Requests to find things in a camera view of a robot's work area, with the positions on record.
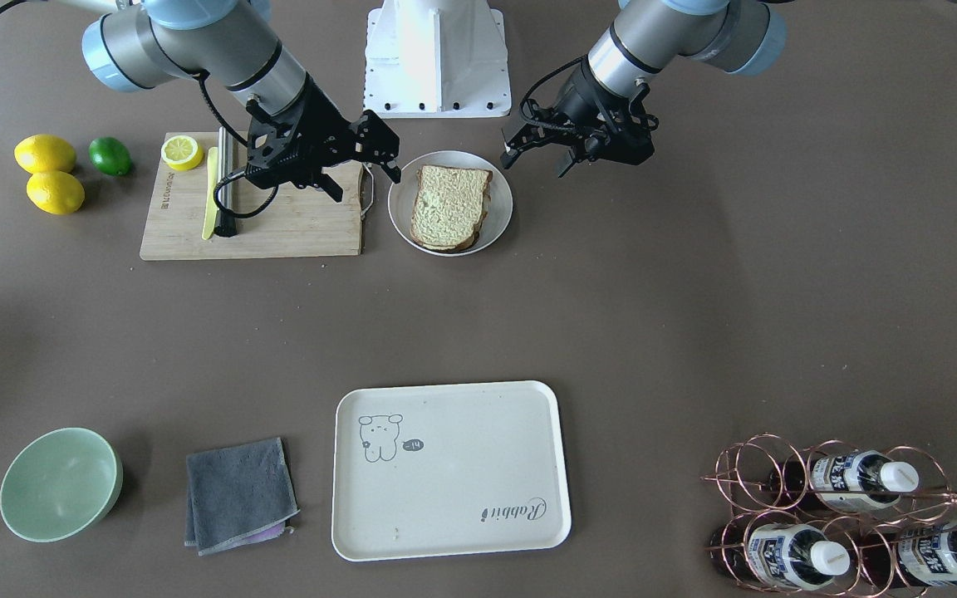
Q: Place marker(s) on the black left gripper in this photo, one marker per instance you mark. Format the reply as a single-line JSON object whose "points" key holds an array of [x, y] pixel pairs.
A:
{"points": [[581, 98]]}

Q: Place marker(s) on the green lime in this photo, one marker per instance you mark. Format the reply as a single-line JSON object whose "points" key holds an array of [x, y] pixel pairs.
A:
{"points": [[110, 156]]}

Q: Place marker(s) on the grey folded cloth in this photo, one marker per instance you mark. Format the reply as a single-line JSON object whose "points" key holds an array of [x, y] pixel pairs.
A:
{"points": [[237, 496]]}

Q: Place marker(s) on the tea bottle one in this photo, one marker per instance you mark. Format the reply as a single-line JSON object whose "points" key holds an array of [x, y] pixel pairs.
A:
{"points": [[853, 482]]}

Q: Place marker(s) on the tea bottle three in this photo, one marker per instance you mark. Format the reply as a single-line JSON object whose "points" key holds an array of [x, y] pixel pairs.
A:
{"points": [[921, 557]]}

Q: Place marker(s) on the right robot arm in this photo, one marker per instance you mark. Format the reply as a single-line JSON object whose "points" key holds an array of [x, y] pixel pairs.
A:
{"points": [[137, 45]]}

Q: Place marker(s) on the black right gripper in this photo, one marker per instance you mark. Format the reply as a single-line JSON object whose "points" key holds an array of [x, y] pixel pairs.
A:
{"points": [[322, 114]]}

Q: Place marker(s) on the tea bottle two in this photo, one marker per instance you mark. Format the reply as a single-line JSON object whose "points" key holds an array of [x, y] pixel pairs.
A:
{"points": [[778, 557]]}

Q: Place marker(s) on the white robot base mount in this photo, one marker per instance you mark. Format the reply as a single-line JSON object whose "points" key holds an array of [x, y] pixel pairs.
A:
{"points": [[436, 59]]}

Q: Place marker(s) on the yellow lemon near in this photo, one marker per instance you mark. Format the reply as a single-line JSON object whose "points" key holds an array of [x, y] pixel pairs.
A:
{"points": [[55, 192]]}

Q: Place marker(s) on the yellow lemon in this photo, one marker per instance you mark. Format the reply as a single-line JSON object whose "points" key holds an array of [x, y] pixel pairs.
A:
{"points": [[42, 153], [55, 192]]}

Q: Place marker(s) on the cream rabbit tray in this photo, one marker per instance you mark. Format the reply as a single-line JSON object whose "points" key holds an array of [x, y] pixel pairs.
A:
{"points": [[439, 470]]}

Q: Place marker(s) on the green bowl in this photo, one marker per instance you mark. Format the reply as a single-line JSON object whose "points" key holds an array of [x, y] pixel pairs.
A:
{"points": [[60, 484]]}

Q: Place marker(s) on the yellow peeler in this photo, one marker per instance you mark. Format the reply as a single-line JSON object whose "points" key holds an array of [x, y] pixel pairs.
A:
{"points": [[211, 168]]}

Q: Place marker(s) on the wooden cutting board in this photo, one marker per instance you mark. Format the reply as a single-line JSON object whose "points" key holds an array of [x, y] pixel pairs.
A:
{"points": [[299, 223]]}

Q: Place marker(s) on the yellow lemon far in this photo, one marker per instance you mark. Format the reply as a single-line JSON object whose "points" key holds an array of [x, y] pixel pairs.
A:
{"points": [[42, 153]]}

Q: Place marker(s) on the copper wire bottle rack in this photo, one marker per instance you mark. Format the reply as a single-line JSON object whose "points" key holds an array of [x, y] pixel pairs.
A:
{"points": [[741, 469]]}

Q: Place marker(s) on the white oval plate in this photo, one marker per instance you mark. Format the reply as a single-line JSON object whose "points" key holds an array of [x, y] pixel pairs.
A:
{"points": [[401, 197]]}

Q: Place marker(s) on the bread slice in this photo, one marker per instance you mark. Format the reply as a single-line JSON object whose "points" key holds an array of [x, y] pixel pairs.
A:
{"points": [[466, 213], [436, 184]]}

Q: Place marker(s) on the half lemon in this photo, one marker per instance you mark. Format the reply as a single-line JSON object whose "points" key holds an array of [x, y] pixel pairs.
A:
{"points": [[181, 152]]}

